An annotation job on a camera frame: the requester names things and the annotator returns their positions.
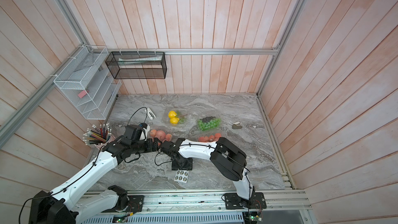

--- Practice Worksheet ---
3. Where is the colored pencils bundle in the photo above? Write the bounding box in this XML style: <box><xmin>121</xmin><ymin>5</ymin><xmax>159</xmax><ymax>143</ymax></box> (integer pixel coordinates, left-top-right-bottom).
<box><xmin>83</xmin><ymin>123</ymin><xmax>113</xmax><ymax>145</ymax></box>

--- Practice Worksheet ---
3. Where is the white wire mesh shelf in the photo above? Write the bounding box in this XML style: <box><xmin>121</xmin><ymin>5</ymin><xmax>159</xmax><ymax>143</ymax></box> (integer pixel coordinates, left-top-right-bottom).
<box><xmin>54</xmin><ymin>45</ymin><xmax>121</xmax><ymax>120</ymax></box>

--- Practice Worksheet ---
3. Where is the pink pencil cup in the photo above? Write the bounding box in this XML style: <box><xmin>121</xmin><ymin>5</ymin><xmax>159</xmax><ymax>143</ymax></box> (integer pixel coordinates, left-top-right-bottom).
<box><xmin>95</xmin><ymin>135</ymin><xmax>116</xmax><ymax>150</ymax></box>

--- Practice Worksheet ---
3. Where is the paper in black basket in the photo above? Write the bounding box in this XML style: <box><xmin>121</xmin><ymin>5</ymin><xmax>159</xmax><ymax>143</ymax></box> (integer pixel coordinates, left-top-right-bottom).
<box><xmin>118</xmin><ymin>56</ymin><xmax>163</xmax><ymax>66</ymax></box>

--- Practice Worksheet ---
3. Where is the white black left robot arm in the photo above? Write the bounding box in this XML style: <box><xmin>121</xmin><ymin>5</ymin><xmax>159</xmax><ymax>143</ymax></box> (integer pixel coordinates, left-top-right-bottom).
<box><xmin>29</xmin><ymin>123</ymin><xmax>161</xmax><ymax>224</ymax></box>

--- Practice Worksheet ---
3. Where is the pink eraser block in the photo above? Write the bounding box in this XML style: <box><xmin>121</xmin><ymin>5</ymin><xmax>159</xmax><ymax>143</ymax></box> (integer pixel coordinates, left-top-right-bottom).
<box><xmin>77</xmin><ymin>90</ymin><xmax>88</xmax><ymax>99</ymax></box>

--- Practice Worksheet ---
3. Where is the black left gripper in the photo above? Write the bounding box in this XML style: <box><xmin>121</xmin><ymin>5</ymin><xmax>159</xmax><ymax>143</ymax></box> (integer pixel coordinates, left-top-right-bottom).
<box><xmin>131</xmin><ymin>137</ymin><xmax>163</xmax><ymax>154</ymax></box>

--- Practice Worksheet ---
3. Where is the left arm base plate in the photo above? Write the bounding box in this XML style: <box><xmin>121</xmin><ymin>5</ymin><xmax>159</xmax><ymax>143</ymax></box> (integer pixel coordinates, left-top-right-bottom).
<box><xmin>102</xmin><ymin>195</ymin><xmax>145</xmax><ymax>214</ymax></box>

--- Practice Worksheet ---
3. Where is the small grey tape dispenser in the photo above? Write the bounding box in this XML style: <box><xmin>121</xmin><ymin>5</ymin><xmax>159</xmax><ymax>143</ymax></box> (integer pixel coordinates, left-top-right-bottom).
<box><xmin>232</xmin><ymin>121</ymin><xmax>243</xmax><ymax>130</ymax></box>

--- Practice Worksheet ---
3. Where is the black wire mesh basket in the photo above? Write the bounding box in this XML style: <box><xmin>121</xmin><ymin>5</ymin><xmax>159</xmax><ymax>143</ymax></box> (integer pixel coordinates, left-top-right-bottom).
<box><xmin>105</xmin><ymin>51</ymin><xmax>167</xmax><ymax>79</ymax></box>

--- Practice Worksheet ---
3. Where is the clear box of grapes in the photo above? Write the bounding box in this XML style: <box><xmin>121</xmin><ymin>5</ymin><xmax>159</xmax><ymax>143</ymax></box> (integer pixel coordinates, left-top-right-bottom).
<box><xmin>197</xmin><ymin>116</ymin><xmax>221</xmax><ymax>131</ymax></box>

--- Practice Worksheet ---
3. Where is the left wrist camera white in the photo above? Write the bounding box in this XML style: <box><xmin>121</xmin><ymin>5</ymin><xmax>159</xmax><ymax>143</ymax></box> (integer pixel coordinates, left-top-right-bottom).
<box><xmin>139</xmin><ymin>123</ymin><xmax>150</xmax><ymax>141</ymax></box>

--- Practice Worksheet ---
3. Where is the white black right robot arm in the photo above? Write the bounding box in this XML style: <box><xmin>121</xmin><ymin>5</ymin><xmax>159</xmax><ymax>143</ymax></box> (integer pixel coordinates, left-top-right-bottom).
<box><xmin>159</xmin><ymin>138</ymin><xmax>255</xmax><ymax>201</ymax></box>

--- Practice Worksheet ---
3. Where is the aluminium front rail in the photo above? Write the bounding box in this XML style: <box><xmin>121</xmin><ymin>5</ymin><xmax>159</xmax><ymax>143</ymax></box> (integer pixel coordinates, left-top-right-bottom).
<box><xmin>128</xmin><ymin>189</ymin><xmax>312</xmax><ymax>214</ymax></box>

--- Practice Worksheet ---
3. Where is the clear box of small peaches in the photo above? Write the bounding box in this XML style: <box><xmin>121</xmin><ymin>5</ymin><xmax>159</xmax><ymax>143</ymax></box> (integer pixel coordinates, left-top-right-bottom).
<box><xmin>149</xmin><ymin>129</ymin><xmax>173</xmax><ymax>143</ymax></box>

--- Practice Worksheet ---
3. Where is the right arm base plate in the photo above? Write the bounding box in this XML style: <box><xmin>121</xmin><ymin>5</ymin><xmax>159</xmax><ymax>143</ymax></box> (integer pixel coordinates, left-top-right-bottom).
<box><xmin>221</xmin><ymin>192</ymin><xmax>267</xmax><ymax>210</ymax></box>

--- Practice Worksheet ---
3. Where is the clear box of red apples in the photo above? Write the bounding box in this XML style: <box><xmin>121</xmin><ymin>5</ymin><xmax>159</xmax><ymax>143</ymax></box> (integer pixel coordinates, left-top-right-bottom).
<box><xmin>198</xmin><ymin>133</ymin><xmax>222</xmax><ymax>143</ymax></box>

